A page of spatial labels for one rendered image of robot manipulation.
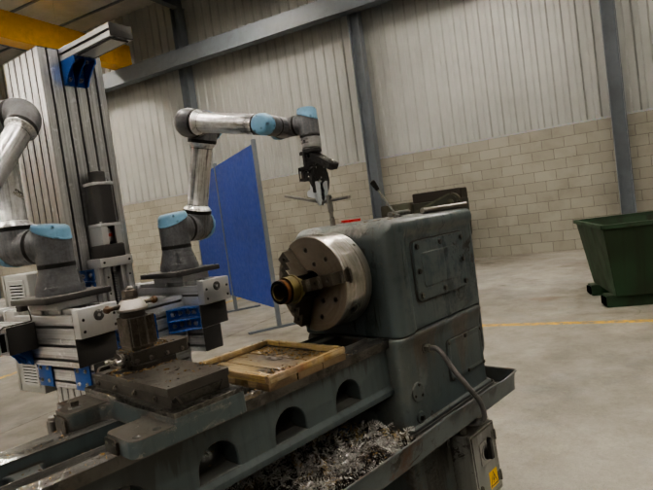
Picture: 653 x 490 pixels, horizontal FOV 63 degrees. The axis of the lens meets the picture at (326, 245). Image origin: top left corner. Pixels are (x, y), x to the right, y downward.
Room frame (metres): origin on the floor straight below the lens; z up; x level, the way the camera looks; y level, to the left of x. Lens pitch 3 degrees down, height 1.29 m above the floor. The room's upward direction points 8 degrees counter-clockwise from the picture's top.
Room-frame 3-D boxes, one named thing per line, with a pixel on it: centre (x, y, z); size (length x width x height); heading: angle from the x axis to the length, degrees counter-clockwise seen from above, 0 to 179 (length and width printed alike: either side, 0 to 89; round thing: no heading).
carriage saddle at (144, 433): (1.30, 0.50, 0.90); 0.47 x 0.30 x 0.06; 46
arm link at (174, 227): (2.17, 0.60, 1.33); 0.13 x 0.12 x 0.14; 154
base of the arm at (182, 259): (2.16, 0.60, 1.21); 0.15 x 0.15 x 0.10
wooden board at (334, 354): (1.59, 0.22, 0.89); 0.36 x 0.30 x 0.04; 46
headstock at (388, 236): (2.09, -0.23, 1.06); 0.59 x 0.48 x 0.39; 136
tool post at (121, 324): (1.39, 0.52, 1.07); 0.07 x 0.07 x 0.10; 46
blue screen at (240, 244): (8.49, 1.56, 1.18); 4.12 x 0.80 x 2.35; 25
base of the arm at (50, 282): (1.76, 0.88, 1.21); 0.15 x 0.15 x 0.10
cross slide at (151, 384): (1.35, 0.48, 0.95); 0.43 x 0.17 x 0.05; 46
